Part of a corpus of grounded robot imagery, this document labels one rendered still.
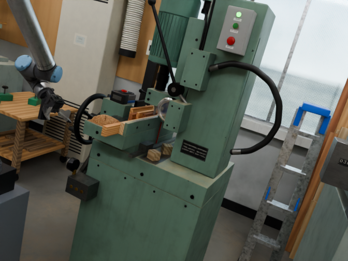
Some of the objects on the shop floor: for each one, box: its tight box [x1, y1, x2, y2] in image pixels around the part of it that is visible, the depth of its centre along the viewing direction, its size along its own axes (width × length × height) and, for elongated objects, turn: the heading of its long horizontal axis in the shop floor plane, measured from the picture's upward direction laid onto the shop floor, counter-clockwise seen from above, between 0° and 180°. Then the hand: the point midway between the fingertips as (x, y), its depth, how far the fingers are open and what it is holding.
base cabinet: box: [69, 157, 229, 261], centre depth 167 cm, size 45×58×71 cm
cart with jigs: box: [0, 85, 78, 181], centre depth 270 cm, size 66×57×64 cm
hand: (60, 122), depth 168 cm, fingers open, 14 cm apart
